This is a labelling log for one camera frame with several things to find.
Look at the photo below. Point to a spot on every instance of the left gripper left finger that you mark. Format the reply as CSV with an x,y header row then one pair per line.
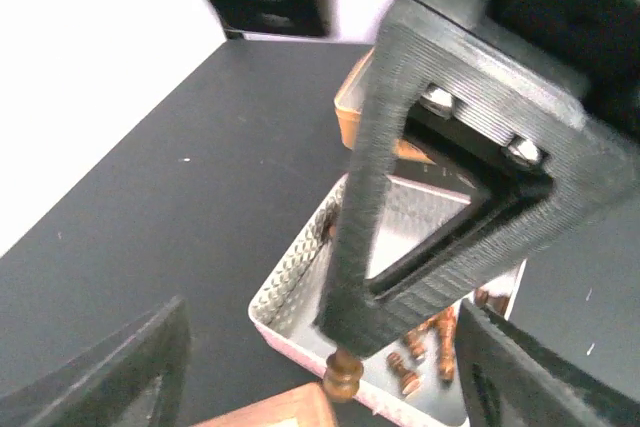
x,y
134,377

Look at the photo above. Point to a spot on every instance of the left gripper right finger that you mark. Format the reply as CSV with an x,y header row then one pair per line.
x,y
508,378

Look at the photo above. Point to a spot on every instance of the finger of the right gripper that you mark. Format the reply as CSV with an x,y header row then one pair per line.
x,y
486,107

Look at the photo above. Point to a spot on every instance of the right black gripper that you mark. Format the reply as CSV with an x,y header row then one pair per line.
x,y
599,38

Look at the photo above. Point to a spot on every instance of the dark chess piece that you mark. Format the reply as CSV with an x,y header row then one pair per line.
x,y
341,380

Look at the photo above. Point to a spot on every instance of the pile of dark chess pieces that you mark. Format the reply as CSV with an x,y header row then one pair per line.
x,y
434,340

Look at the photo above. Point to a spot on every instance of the wooden chess board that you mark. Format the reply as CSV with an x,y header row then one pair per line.
x,y
302,406

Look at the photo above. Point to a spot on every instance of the pink metal tin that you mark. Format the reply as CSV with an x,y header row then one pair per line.
x,y
286,305

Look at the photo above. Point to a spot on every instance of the gold metal tin lid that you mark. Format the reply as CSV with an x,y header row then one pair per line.
x,y
349,101

